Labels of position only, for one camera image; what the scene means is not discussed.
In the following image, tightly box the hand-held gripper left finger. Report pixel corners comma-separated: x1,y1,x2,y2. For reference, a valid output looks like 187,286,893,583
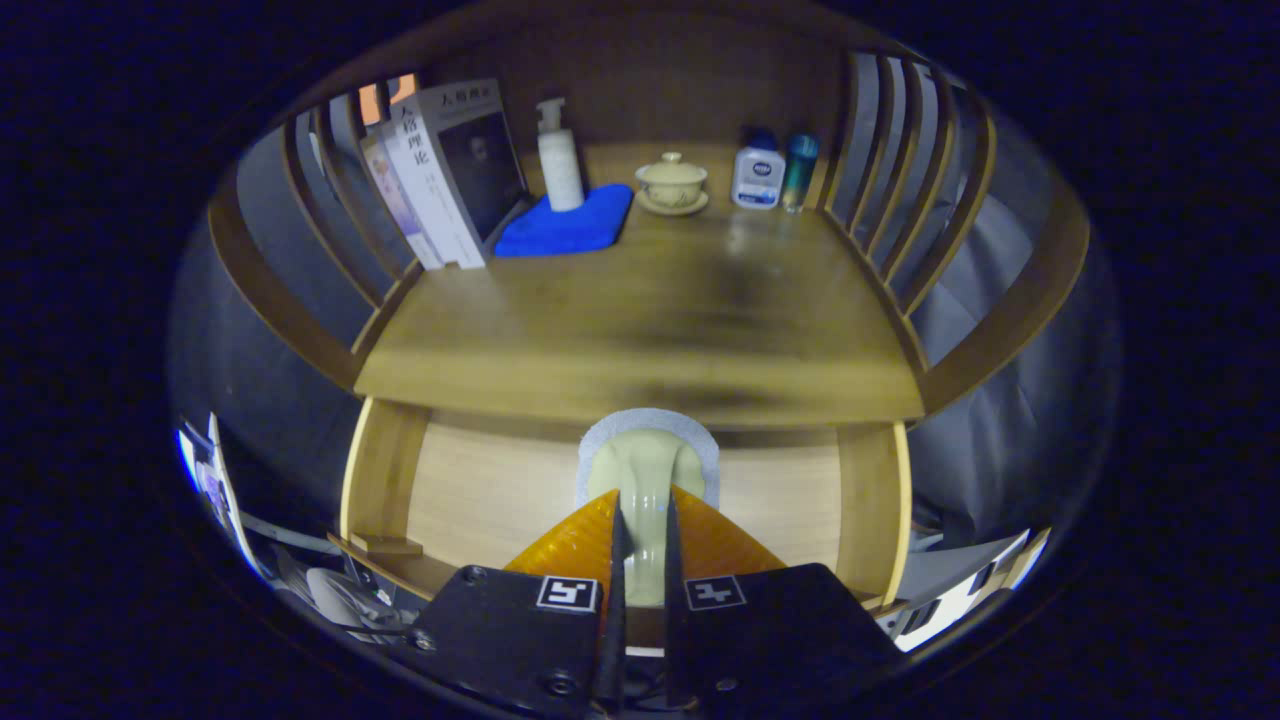
405,488,626,716

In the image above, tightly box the beige lidded tea cup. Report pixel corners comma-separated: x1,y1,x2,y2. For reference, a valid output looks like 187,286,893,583
634,152,711,217

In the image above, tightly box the brown wooden cabinet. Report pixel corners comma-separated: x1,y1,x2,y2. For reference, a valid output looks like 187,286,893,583
205,10,1091,611

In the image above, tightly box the white lotion bottle blue label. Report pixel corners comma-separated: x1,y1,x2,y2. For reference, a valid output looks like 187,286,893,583
731,128,787,211

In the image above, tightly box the wooden countertop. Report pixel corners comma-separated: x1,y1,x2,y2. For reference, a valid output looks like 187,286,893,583
355,195,926,426

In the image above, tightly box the teal bottle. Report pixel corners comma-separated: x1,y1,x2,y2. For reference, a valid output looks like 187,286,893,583
783,133,821,214

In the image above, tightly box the folded blue cloth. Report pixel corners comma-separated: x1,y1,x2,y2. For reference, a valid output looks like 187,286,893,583
494,183,636,259

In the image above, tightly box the thin purple book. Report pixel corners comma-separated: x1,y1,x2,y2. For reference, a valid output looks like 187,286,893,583
360,135,444,271

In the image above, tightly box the thick white book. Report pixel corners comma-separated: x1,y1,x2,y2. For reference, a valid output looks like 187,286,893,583
385,78,531,271

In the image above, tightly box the white spray bottle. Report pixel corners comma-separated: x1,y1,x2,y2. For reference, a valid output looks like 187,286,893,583
535,97,586,213

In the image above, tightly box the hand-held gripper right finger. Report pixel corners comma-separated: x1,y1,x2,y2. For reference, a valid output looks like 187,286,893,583
665,487,906,711

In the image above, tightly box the wooden drawer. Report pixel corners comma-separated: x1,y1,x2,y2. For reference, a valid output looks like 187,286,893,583
340,397,913,611

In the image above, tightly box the cream scrubber with white pad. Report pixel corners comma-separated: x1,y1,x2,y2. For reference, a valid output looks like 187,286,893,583
576,408,721,608

